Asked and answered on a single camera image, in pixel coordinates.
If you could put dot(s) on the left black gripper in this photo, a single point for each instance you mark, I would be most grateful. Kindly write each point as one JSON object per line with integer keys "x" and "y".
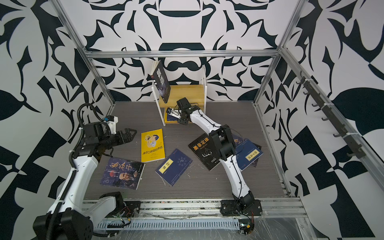
{"x": 128, "y": 138}

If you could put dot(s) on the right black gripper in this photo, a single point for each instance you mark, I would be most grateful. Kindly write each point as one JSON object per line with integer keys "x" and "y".
{"x": 182, "y": 121}

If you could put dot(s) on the yellow cartoon cover book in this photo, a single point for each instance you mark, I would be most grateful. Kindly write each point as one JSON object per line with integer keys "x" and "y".
{"x": 152, "y": 146}

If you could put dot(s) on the purple Guiguzi portrait book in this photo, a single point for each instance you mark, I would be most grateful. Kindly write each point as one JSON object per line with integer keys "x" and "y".
{"x": 122, "y": 173}

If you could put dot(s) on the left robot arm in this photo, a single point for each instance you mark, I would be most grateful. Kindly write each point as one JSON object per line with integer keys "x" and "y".
{"x": 65, "y": 219}

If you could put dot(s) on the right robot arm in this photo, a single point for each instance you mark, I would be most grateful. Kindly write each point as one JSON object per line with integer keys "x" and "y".
{"x": 222, "y": 138}

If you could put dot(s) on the yellow book in shelf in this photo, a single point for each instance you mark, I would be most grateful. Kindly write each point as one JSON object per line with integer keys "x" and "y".
{"x": 165, "y": 114}

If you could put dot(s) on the black Murphy's law book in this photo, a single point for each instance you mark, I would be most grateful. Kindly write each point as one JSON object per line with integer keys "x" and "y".
{"x": 206, "y": 151}

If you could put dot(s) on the black book leaning on shelf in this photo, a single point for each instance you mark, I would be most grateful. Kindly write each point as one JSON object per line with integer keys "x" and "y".
{"x": 161, "y": 80}

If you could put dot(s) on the navy Yijing book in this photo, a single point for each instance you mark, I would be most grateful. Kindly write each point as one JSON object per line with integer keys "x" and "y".
{"x": 174, "y": 166}

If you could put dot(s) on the purple book under right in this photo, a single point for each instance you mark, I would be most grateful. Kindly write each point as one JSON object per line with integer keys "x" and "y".
{"x": 238, "y": 139}

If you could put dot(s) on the navy book yellow label right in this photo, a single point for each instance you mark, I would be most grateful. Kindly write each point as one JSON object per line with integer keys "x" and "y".
{"x": 249, "y": 154}

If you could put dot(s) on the small electronics board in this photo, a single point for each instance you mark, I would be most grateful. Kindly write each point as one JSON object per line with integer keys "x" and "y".
{"x": 246, "y": 226}

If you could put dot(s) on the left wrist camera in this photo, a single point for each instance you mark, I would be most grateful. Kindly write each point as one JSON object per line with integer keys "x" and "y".
{"x": 112, "y": 123}

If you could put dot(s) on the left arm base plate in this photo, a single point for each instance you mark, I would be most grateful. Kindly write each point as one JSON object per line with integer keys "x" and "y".
{"x": 129, "y": 209}

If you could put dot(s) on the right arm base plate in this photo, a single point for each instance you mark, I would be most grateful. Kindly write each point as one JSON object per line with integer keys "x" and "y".
{"x": 231, "y": 207}

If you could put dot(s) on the white cable duct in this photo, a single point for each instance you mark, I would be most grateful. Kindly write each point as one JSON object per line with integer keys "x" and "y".
{"x": 174, "y": 224}

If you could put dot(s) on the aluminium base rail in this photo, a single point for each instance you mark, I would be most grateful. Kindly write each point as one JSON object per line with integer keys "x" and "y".
{"x": 211, "y": 208}

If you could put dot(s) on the aluminium frame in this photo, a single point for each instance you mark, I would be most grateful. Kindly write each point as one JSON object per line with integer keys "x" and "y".
{"x": 372, "y": 161}

